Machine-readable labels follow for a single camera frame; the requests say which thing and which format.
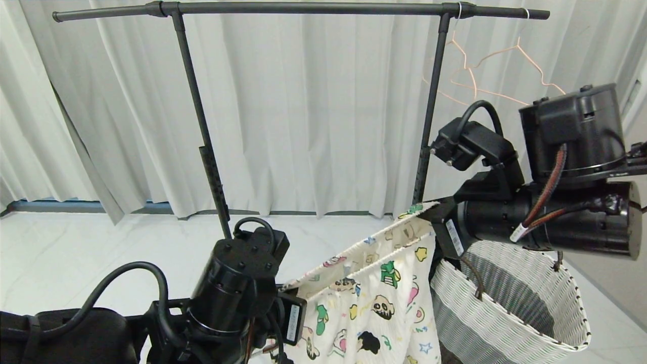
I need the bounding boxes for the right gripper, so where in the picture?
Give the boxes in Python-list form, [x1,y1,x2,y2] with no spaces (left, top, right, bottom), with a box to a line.
[421,198,529,261]

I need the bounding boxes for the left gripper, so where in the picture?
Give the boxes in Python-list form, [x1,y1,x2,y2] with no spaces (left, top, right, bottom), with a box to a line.
[275,292,309,348]

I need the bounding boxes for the white laundry basket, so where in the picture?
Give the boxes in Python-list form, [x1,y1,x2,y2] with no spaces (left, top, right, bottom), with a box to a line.
[430,239,592,364]

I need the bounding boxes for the white curtain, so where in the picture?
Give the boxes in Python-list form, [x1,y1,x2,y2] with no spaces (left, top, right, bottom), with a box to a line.
[0,0,647,225]

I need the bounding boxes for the black clothes rack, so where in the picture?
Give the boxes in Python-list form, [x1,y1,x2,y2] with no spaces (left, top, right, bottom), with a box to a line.
[52,1,550,241]

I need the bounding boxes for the pink clothes hanger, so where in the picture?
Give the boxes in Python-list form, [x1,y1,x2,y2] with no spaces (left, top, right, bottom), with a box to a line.
[422,30,479,108]
[449,35,567,107]

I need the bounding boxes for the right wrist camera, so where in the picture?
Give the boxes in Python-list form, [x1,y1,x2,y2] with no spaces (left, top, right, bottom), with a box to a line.
[430,119,526,203]

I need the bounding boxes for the cream printed garment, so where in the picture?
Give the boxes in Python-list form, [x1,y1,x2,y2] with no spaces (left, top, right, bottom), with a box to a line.
[280,201,443,364]

